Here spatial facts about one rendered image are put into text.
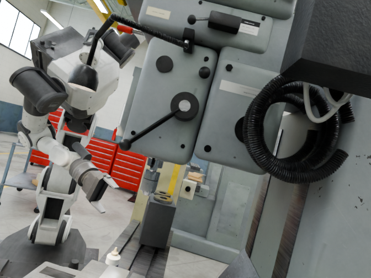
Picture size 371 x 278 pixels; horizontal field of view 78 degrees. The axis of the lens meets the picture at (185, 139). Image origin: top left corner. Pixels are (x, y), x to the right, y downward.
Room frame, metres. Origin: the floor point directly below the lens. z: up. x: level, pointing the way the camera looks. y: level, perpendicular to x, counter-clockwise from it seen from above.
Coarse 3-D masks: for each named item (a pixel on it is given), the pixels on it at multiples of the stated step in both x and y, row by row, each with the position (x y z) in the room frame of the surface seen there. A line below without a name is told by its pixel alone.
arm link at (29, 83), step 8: (24, 72) 0.79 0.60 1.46; (32, 72) 0.81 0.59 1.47; (16, 80) 0.79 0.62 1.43; (24, 80) 0.79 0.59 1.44; (32, 80) 0.80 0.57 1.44; (40, 80) 0.82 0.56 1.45; (24, 88) 0.79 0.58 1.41; (32, 88) 0.79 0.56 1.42; (40, 88) 0.80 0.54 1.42; (48, 88) 0.82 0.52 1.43; (24, 96) 0.81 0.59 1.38; (32, 96) 0.80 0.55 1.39; (40, 96) 0.80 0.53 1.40; (24, 104) 0.85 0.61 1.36; (32, 104) 0.83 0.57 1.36; (32, 112) 0.86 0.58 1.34
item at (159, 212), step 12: (156, 192) 1.14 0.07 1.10; (156, 204) 1.00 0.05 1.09; (168, 204) 1.03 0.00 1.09; (144, 216) 1.10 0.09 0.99; (156, 216) 1.00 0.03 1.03; (168, 216) 1.01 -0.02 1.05; (144, 228) 1.00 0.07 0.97; (156, 228) 1.00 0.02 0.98; (168, 228) 1.01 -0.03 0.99; (144, 240) 1.00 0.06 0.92; (156, 240) 1.01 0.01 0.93
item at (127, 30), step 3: (117, 27) 0.78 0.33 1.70; (120, 27) 0.78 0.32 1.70; (123, 27) 0.78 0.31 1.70; (126, 27) 0.78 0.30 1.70; (129, 27) 0.78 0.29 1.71; (120, 30) 0.78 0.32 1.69; (123, 30) 0.78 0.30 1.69; (126, 30) 0.78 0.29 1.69; (129, 30) 0.78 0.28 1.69; (132, 30) 0.78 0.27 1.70; (135, 30) 0.78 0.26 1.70; (129, 33) 0.78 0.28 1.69; (132, 33) 0.79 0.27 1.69; (135, 33) 0.78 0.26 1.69; (138, 33) 0.78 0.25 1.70; (141, 33) 0.78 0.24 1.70
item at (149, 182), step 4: (144, 172) 0.67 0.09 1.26; (144, 176) 0.66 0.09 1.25; (148, 176) 0.66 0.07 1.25; (152, 176) 0.66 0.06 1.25; (156, 176) 0.66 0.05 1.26; (144, 180) 0.66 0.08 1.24; (148, 180) 0.66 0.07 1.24; (152, 180) 0.66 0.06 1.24; (156, 180) 0.66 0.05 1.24; (144, 184) 0.66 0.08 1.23; (148, 184) 0.66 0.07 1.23; (152, 184) 0.66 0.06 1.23; (156, 184) 0.67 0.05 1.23; (140, 188) 0.67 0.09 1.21; (144, 188) 0.66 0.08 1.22; (148, 188) 0.66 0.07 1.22; (152, 188) 0.66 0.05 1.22; (156, 188) 0.68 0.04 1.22; (148, 192) 0.66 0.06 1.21; (152, 192) 0.66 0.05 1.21
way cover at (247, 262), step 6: (240, 258) 0.80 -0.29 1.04; (246, 258) 0.76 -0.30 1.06; (234, 264) 0.80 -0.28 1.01; (240, 264) 0.77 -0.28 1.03; (246, 264) 0.74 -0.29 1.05; (252, 264) 0.71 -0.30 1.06; (228, 270) 0.80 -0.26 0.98; (240, 270) 0.74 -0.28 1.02; (246, 270) 0.72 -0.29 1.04; (252, 270) 0.69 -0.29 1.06; (222, 276) 0.81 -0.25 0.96; (228, 276) 0.78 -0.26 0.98; (234, 276) 0.75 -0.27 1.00; (240, 276) 0.72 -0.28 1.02; (246, 276) 0.69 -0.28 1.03; (252, 276) 0.67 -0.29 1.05; (258, 276) 0.65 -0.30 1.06
